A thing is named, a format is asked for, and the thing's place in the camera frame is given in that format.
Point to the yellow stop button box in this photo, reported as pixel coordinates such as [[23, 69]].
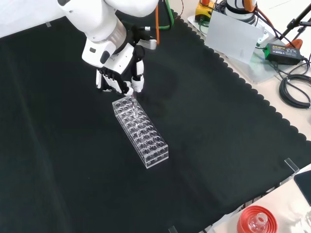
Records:
[[202, 12]]

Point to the black bench cloth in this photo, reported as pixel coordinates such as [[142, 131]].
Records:
[[73, 145]]

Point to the black tablet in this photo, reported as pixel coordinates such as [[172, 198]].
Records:
[[305, 187]]

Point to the black tripod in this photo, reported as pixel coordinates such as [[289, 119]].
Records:
[[291, 24]]

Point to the metal base plate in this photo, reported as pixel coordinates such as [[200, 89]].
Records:
[[262, 70]]

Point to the clear plastic test tube rack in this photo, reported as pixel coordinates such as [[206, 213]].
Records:
[[142, 136]]

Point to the small clear glass flask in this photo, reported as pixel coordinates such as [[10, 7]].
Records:
[[258, 221]]

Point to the clear glass test tube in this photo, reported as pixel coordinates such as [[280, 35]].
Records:
[[134, 109]]

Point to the black power adapter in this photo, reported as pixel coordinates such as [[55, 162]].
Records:
[[283, 53]]

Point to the orange clamp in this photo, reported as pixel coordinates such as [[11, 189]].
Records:
[[296, 43]]

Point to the clear cloth clip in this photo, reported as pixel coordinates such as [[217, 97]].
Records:
[[48, 24], [172, 229], [291, 165]]

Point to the pale board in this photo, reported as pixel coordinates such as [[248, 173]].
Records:
[[230, 36]]

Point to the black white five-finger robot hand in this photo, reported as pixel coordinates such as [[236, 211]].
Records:
[[121, 60]]

